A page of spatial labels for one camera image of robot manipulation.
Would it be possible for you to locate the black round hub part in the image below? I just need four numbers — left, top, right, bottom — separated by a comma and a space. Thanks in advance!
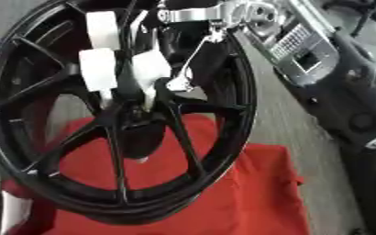
117, 119, 169, 161

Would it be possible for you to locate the white flat object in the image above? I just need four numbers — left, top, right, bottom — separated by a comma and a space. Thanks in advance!
0, 189, 36, 235

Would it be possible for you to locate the black office chair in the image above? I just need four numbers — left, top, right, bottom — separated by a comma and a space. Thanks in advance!
321, 0, 376, 44

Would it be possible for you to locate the black spoked wheel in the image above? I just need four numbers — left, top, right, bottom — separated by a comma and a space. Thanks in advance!
0, 0, 260, 226

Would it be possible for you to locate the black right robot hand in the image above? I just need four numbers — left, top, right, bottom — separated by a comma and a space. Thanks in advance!
135, 0, 248, 103

